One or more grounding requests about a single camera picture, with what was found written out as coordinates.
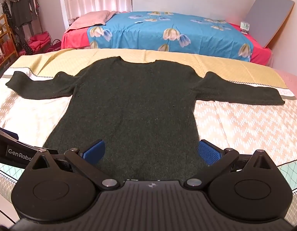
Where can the red bed sheet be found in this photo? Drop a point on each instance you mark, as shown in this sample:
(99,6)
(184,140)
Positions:
(78,39)

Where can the pink pillow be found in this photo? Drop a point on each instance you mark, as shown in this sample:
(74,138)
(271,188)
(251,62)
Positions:
(91,19)

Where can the yellow and white patterned bedspread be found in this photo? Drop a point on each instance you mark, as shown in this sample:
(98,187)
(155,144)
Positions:
(245,128)

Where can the grey foam board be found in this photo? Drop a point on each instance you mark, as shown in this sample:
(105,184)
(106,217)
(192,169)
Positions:
(266,17)

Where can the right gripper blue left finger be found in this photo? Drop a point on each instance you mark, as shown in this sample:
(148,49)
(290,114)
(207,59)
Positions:
(84,163)

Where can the wooden shelf rack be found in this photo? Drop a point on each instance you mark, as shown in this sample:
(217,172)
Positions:
(8,50)

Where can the blue floral quilt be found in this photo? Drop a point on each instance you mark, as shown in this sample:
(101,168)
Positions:
(171,32)

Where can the dark green knit sweater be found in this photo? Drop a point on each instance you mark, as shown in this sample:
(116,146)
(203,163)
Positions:
(143,112)

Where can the red clothes pile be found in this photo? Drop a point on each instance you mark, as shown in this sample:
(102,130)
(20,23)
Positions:
(41,43)

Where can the hanging dark clothes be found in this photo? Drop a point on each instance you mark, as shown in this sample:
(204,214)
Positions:
(20,13)

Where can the small digital clock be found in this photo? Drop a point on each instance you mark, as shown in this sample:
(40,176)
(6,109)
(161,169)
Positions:
(244,27)

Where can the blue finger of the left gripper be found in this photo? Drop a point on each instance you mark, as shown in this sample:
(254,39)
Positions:
(12,134)

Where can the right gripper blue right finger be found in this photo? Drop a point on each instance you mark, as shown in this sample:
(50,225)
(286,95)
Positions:
(218,161)

